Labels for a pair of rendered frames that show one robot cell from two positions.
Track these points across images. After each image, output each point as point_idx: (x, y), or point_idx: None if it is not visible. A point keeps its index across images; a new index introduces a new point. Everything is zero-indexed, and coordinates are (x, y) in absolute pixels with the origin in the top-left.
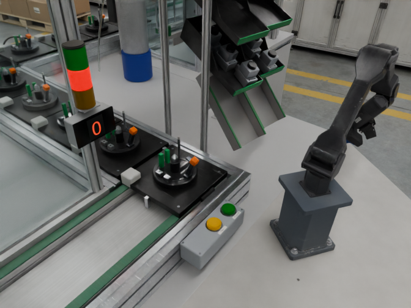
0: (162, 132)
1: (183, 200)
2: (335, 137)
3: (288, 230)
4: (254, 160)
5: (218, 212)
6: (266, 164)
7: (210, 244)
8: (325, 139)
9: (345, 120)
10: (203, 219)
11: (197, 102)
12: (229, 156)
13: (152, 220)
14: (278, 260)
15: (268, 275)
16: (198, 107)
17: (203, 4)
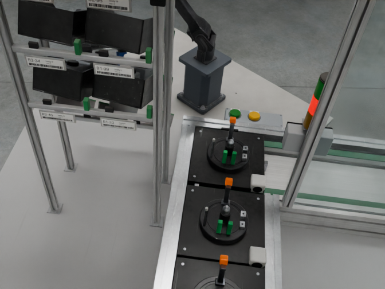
0: (169, 204)
1: (250, 138)
2: (200, 20)
3: (217, 90)
4: (129, 145)
5: (241, 118)
6: (129, 135)
7: (269, 113)
8: (202, 26)
9: (191, 9)
10: (254, 124)
11: (20, 249)
12: (134, 166)
13: (270, 163)
14: (230, 104)
15: (245, 105)
16: (36, 241)
17: (173, 32)
